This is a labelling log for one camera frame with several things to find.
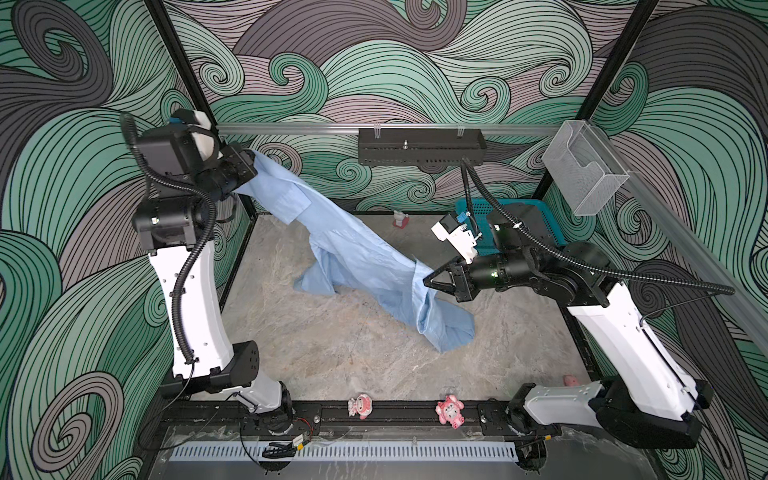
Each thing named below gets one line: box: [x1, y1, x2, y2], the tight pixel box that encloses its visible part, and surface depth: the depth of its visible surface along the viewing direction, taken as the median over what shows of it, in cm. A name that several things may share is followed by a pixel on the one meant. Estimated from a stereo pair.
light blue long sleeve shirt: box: [234, 151, 476, 352], surface depth 64 cm
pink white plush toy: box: [348, 394, 373, 420], surface depth 74 cm
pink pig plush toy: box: [435, 394, 465, 429], surface depth 74 cm
